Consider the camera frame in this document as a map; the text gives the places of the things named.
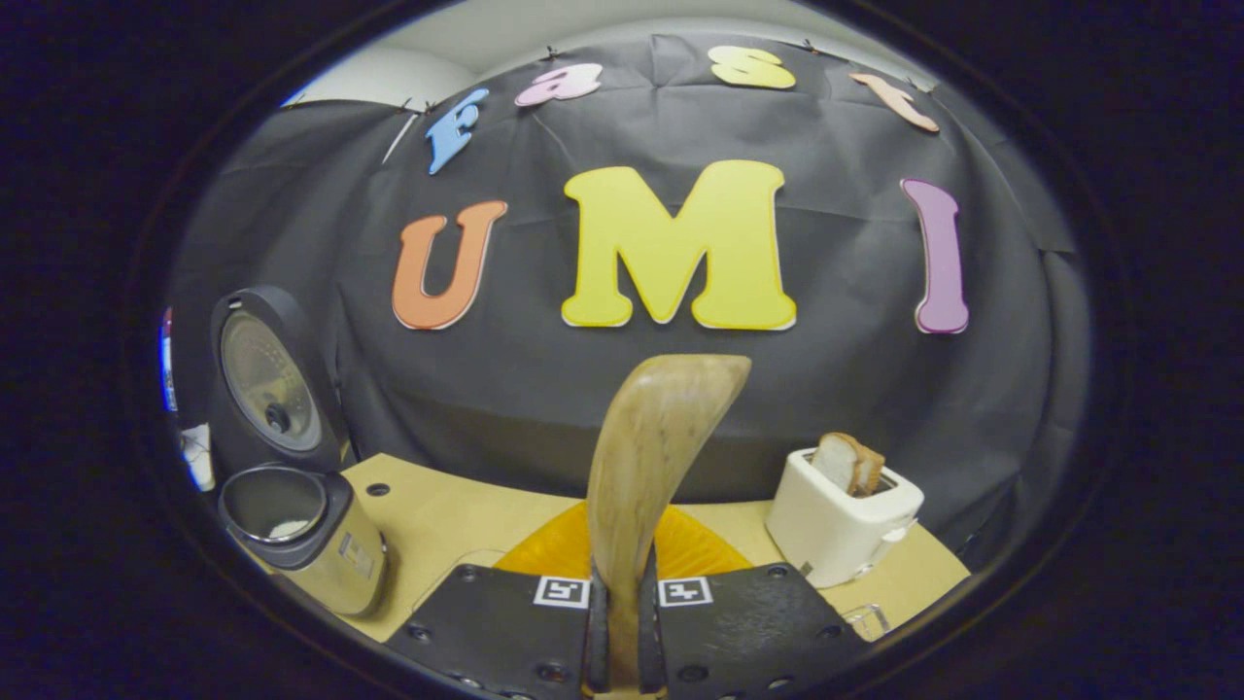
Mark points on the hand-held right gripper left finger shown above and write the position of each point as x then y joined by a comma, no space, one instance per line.
486,622

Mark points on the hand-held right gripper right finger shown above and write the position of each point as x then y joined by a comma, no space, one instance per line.
748,622

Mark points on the clear chopstick holder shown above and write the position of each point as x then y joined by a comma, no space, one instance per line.
865,622

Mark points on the grey rice cooker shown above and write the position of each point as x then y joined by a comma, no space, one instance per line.
321,554

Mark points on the wooden spoon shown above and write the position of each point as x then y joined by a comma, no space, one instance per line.
651,437

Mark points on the white rice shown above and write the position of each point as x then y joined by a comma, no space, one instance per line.
289,529

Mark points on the white toaster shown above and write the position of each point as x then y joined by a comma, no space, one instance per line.
826,535

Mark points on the white bread slice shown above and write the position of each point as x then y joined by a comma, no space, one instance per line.
834,462

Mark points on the browned bread slice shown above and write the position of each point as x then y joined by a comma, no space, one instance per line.
870,472

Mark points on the white paper sheet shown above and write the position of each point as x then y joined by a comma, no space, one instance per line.
197,457

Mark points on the computer monitor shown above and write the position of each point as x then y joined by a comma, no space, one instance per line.
167,369

